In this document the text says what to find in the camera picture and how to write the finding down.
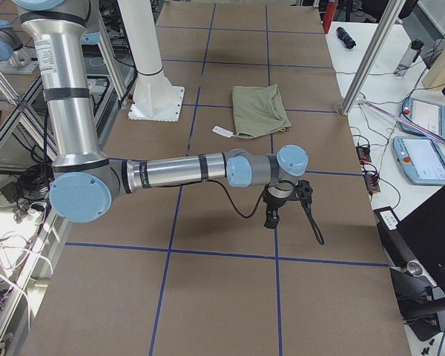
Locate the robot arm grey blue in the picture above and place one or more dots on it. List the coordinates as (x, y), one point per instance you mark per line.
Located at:
(87, 181)

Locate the clear water bottle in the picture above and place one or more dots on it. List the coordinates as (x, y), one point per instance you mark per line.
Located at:
(408, 59)

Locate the blue teach pendant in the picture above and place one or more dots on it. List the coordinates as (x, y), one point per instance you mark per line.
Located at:
(428, 115)
(420, 159)

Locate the orange black connector module far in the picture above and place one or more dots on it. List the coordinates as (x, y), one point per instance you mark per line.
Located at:
(363, 154)

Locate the folded dark blue umbrella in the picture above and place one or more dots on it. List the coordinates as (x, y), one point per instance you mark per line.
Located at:
(345, 38)

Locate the black laptop computer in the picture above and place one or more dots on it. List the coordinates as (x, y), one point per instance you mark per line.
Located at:
(416, 247)

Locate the blue teach pendant near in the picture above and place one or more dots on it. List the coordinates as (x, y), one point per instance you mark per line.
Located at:
(420, 159)

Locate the metal reacher stick white hook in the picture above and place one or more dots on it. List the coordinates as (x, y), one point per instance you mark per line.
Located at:
(425, 132)

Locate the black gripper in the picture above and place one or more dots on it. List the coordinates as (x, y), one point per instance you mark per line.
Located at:
(272, 205)

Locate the grey aluminium frame post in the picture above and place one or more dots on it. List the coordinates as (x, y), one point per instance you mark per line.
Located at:
(383, 29)

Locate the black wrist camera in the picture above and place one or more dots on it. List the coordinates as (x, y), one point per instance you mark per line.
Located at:
(304, 192)

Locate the blue teach pendant far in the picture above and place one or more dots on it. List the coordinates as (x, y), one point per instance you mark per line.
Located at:
(428, 115)

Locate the brown table cover mat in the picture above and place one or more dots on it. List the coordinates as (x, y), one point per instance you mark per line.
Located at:
(193, 270)

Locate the orange black connector module near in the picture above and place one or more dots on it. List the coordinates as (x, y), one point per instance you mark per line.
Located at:
(372, 182)

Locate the red cylinder tube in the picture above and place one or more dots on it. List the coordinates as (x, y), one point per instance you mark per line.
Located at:
(328, 17)

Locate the olive green long-sleeve shirt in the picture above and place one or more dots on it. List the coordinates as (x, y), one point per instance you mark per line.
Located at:
(258, 111)

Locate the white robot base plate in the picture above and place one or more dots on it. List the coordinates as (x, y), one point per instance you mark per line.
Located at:
(154, 97)

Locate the orange black connector module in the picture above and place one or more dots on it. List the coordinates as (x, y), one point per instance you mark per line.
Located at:
(363, 154)
(372, 182)

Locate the white paper hang tag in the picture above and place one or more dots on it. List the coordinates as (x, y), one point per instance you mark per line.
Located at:
(223, 132)

